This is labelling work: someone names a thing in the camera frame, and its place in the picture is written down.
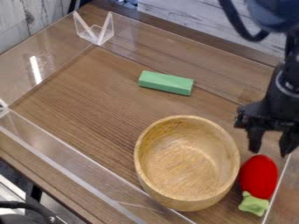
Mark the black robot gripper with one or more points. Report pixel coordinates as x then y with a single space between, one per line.
274 113

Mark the red plush strawberry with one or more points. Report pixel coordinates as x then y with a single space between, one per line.
258 180

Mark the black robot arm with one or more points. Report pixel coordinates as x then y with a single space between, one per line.
277 16

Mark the wooden bowl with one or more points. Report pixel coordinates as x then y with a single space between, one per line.
188 162

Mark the green rectangular block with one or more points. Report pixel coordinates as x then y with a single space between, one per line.
166 82

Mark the clear acrylic corner bracket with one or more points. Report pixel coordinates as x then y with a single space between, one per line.
95 34

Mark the clear acrylic tray wall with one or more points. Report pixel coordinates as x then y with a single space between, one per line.
87 187

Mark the black metal table bracket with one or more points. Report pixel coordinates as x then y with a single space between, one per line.
34 196

